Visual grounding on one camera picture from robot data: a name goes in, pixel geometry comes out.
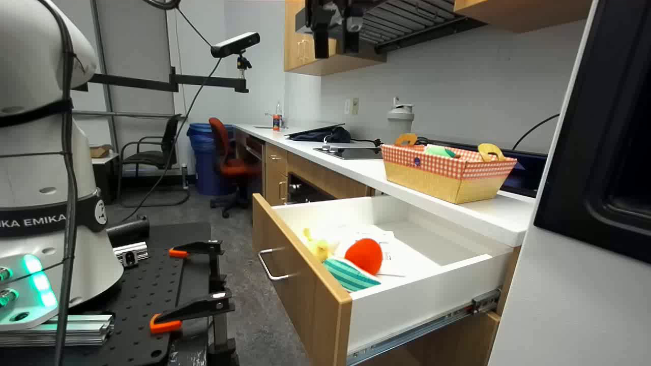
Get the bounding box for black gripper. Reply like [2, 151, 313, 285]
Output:
[304, 0, 373, 61]

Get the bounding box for red checkered basket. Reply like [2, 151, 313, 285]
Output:
[380, 142, 519, 205]

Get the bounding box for white drawer with wood front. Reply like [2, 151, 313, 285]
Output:
[250, 192, 524, 366]

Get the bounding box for wooden upper cabinet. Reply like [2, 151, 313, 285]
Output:
[284, 0, 389, 78]

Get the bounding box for stainless range hood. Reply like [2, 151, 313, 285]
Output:
[357, 0, 488, 57]

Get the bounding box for black bag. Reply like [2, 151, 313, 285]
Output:
[288, 123, 355, 145]

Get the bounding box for white plastic jug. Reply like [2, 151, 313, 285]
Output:
[384, 95, 417, 145]

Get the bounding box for dark flat tray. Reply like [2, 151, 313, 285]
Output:
[313, 139, 387, 163]

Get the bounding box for wooden lower cabinets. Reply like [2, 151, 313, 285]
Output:
[232, 128, 377, 210]

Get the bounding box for light green toy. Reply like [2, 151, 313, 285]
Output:
[424, 142, 462, 161]

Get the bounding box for red office chair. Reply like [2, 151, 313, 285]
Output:
[207, 116, 265, 219]

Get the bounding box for blue trash bin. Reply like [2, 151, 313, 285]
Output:
[185, 120, 230, 199]

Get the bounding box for wooden cabinet beside hood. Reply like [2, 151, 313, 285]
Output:
[453, 0, 595, 34]

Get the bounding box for yellow banana plush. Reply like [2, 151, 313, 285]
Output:
[302, 226, 340, 265]

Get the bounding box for black armchair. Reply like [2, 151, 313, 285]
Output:
[116, 111, 193, 210]

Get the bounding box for grey stand pole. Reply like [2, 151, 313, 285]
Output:
[91, 0, 122, 154]

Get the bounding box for small white black device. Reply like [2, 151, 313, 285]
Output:
[106, 217, 153, 270]

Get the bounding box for white appliance with black panel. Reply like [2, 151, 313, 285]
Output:
[487, 0, 651, 366]

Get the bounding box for aluminium extrusion bar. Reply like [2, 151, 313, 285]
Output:
[0, 310, 116, 349]

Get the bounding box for black camera on stand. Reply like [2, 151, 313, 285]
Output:
[211, 28, 263, 61]

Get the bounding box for yellow ring toy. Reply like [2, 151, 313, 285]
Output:
[477, 140, 510, 165]

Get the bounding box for black camera cable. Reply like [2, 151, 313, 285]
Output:
[118, 55, 228, 210]

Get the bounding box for black wall cable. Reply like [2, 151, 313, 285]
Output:
[511, 109, 562, 152]

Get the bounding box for metal drawer handle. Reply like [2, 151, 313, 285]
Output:
[257, 243, 296, 285]

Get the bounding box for orange handled black clamp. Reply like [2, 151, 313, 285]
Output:
[168, 236, 228, 295]
[147, 289, 239, 357]

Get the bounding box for metal drawer slide rail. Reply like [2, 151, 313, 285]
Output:
[346, 289, 506, 366]

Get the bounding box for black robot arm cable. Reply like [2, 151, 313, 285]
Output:
[40, 0, 82, 366]

